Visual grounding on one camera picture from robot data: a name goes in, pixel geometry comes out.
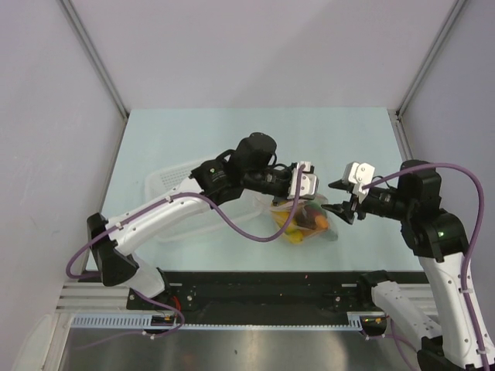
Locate papaya slice with red flesh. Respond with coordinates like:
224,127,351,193
299,205,329,230

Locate clear zip top bag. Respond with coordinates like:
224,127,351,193
254,194,339,244

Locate yellow green mango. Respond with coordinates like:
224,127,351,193
271,211,304,244

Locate dark green cucumber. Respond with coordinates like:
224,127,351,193
323,222,339,241

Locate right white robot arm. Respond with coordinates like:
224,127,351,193
325,160,494,370

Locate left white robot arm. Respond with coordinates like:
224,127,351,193
89,132,306,309

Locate white plastic basket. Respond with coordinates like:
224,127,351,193
145,162,268,244

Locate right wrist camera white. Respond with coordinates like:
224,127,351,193
342,162,375,203

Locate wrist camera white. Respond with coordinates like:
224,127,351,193
286,162,319,200
342,162,375,203

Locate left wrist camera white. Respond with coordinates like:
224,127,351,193
286,162,319,200

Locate white slotted cable duct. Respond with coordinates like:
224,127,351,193
70,312,387,332

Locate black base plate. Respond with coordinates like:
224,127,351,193
78,267,430,329

